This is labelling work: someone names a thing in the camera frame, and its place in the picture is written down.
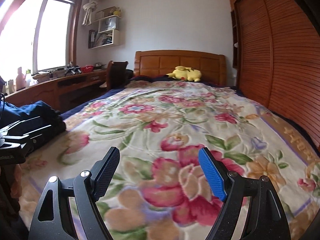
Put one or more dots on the tied beige curtain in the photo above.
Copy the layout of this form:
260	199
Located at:
89	8

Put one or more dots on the yellow Pikachu plush toy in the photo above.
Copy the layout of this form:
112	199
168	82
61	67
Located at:
185	74

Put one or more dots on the black device on desk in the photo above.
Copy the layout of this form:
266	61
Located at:
72	70

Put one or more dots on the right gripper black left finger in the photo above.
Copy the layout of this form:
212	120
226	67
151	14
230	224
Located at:
52	218

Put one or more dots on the window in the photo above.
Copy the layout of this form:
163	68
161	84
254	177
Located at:
40	35

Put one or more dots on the floral bed blanket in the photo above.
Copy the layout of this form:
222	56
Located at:
159	190

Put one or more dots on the wooden louvered wardrobe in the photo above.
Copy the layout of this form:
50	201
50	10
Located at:
278	59

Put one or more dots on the wooden bed headboard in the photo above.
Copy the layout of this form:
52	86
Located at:
154	63

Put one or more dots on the white wall shelf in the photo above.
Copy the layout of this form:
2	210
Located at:
105	28

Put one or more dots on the wooden desk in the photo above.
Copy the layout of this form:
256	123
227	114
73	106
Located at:
61	94

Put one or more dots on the black clothing pile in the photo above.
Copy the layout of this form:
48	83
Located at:
50	127

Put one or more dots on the red basket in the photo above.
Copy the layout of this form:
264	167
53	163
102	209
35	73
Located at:
87	69

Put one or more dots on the pink bottle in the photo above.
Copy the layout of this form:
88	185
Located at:
20	80

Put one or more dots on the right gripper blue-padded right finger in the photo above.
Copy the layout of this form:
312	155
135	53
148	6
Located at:
265	217

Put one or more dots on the blue suit jacket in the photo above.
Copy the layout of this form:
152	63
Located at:
11	113

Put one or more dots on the dark wooden chair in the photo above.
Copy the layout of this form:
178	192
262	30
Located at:
117	75

